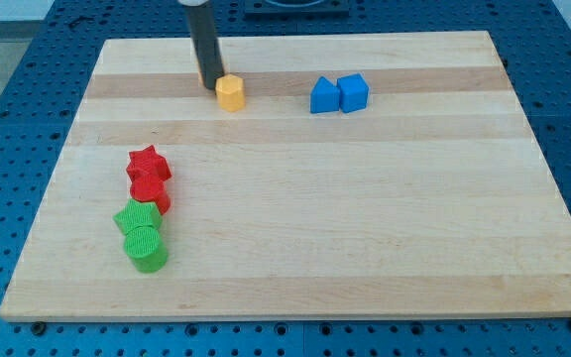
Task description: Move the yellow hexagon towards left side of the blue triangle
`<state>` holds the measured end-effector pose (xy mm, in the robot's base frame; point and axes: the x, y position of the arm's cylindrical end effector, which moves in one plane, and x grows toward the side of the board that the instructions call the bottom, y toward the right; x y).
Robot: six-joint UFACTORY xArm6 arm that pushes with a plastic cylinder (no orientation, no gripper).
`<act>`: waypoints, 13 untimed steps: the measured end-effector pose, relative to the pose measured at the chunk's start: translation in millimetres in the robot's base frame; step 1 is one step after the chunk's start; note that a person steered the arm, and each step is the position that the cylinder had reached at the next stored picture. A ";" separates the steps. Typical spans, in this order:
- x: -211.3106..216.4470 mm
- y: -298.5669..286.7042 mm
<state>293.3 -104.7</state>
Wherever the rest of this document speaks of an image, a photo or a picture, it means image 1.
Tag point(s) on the red cylinder block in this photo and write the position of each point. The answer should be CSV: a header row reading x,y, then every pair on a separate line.
x,y
151,188

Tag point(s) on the green cylinder block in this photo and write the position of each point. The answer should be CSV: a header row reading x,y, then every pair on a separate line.
x,y
145,249

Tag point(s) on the yellow hexagon block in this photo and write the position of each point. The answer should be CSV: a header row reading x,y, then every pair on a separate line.
x,y
230,92

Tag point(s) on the blue triangle block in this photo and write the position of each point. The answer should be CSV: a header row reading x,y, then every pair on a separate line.
x,y
324,96

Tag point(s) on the green star block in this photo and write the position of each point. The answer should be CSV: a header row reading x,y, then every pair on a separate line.
x,y
136,214

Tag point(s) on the light wooden board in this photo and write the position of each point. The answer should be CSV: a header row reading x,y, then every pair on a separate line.
x,y
433,202

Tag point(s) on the blue cube block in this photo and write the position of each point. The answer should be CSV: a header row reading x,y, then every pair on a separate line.
x,y
354,92

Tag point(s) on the red star block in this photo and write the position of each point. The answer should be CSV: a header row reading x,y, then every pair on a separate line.
x,y
148,162

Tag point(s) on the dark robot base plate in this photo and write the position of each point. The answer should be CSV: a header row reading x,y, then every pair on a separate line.
x,y
263,8

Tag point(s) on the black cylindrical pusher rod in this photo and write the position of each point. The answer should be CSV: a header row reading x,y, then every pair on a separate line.
x,y
200,19

